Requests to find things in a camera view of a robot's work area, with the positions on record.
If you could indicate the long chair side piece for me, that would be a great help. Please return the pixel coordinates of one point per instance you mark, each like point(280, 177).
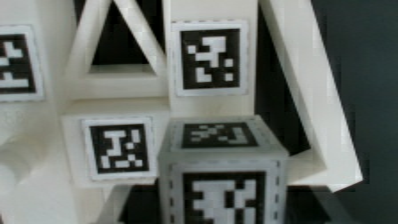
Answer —
point(292, 92)
point(59, 92)

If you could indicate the small tagged cube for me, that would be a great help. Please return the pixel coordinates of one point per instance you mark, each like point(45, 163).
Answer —
point(223, 172)

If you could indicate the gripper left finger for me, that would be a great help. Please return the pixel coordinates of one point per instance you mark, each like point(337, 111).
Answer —
point(132, 205)

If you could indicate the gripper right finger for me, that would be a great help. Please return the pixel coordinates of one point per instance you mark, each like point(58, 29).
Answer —
point(313, 206)

